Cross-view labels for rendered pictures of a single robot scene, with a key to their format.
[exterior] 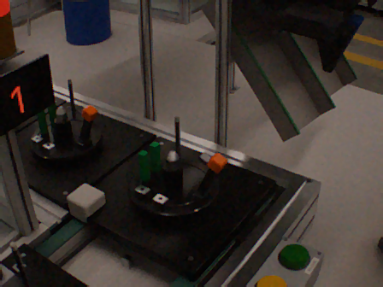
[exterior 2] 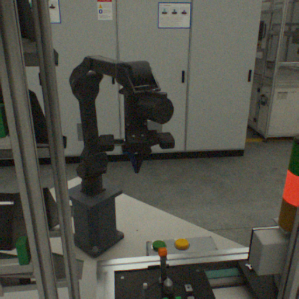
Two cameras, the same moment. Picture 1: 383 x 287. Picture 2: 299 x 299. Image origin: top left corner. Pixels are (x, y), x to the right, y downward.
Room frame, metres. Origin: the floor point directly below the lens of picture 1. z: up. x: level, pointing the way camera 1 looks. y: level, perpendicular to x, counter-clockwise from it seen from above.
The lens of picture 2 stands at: (0.99, 0.38, 1.57)
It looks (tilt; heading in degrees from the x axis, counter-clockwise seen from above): 22 degrees down; 228
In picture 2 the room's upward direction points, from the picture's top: straight up
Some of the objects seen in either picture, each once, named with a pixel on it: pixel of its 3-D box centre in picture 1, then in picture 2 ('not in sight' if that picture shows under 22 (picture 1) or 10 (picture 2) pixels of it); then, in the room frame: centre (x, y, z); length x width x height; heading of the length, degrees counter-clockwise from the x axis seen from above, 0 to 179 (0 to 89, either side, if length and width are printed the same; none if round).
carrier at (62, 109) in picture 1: (62, 125); not in sight; (0.74, 0.23, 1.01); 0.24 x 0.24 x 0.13; 55
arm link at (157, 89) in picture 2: not in sight; (148, 93); (0.53, -0.13, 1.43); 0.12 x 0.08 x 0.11; 87
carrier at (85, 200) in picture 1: (172, 172); (167, 292); (0.60, 0.02, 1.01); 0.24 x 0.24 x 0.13; 55
